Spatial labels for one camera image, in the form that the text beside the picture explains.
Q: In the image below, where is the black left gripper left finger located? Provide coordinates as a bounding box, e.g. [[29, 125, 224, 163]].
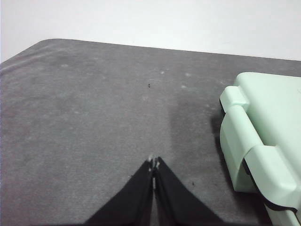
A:
[[83, 160, 155, 226]]

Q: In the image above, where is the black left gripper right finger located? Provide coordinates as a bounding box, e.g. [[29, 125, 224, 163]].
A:
[[154, 156, 225, 226]]

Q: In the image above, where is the green grill cover silver handle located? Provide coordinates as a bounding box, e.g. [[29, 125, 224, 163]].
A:
[[220, 72, 301, 212]]

